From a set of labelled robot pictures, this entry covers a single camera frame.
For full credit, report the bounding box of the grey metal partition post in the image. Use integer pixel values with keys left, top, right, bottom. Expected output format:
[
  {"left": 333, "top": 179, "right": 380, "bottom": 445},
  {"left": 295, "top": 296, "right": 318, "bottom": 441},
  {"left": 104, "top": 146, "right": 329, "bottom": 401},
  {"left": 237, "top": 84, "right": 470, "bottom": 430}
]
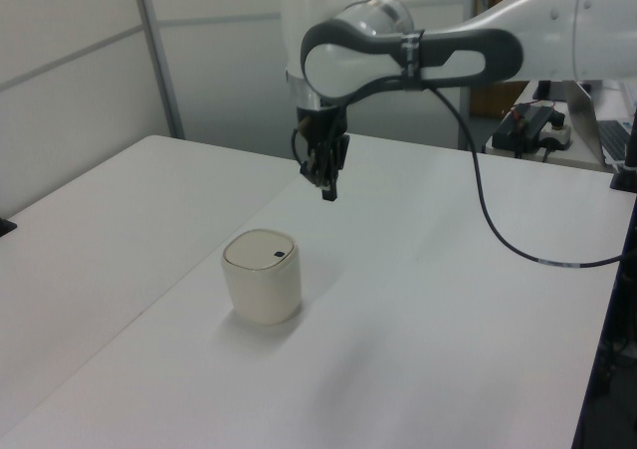
[{"left": 456, "top": 0, "right": 478, "bottom": 151}]

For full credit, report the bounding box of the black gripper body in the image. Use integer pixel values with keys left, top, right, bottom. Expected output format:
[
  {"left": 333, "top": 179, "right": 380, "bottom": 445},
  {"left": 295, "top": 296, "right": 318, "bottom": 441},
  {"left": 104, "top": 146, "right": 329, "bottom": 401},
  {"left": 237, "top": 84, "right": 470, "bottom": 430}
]
[{"left": 297, "top": 104, "right": 349, "bottom": 147}]

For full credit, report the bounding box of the silver laptop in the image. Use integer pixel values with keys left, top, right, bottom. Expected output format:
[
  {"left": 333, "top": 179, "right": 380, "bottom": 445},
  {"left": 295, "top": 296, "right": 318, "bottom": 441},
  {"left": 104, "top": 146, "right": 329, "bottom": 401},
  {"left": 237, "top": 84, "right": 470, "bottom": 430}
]
[{"left": 563, "top": 80, "right": 637, "bottom": 167}]

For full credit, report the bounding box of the white background desk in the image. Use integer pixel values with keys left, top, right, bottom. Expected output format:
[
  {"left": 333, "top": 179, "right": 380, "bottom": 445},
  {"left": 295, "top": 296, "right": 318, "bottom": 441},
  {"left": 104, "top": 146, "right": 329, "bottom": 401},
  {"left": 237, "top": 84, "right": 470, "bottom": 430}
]
[{"left": 485, "top": 137, "right": 618, "bottom": 173}]

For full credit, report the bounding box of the black power supply box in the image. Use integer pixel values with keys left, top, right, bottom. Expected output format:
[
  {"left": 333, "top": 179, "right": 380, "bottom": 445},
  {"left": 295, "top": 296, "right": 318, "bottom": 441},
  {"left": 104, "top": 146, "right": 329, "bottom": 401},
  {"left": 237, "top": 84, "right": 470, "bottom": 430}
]
[{"left": 492, "top": 103, "right": 561, "bottom": 159}]

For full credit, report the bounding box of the small cream trash can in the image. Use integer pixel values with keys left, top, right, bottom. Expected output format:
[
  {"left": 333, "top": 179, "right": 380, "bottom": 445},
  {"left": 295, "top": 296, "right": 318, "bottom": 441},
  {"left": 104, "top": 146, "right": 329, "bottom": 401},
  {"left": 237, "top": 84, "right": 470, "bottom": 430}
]
[{"left": 221, "top": 228, "right": 304, "bottom": 327}]

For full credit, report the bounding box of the cream trash can lid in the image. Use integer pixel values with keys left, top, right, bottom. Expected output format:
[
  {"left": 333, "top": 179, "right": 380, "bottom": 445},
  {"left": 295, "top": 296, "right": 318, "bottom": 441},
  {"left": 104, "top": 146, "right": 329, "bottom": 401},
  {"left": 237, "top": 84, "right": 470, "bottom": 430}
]
[{"left": 222, "top": 228, "right": 299, "bottom": 272}]

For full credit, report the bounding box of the black monitor pole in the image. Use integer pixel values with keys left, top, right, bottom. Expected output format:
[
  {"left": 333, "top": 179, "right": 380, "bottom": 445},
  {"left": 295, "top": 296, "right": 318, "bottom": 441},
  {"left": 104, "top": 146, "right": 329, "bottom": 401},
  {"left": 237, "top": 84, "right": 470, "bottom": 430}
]
[{"left": 609, "top": 104, "right": 637, "bottom": 194}]

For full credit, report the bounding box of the brown cardboard box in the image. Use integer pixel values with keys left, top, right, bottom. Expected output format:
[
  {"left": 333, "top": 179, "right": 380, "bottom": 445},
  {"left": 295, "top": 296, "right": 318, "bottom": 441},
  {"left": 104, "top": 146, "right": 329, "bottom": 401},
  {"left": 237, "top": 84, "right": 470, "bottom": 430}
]
[{"left": 470, "top": 80, "right": 529, "bottom": 117}]

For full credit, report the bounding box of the black stand frame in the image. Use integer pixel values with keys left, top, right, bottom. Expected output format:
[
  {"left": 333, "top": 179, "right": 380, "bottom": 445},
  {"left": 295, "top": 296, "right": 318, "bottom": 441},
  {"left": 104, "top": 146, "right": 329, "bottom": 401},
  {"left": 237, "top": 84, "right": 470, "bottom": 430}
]
[{"left": 570, "top": 209, "right": 637, "bottom": 449}]

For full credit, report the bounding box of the white emergency stop button box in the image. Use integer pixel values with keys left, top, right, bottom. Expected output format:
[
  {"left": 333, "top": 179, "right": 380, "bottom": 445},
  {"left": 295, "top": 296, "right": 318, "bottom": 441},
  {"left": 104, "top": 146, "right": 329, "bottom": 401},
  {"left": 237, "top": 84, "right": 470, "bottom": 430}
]
[{"left": 545, "top": 112, "right": 572, "bottom": 150}]

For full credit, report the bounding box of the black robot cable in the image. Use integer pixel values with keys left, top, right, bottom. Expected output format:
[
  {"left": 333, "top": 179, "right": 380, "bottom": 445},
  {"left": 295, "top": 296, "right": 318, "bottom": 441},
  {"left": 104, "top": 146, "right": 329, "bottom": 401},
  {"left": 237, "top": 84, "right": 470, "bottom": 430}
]
[{"left": 417, "top": 81, "right": 626, "bottom": 270}]

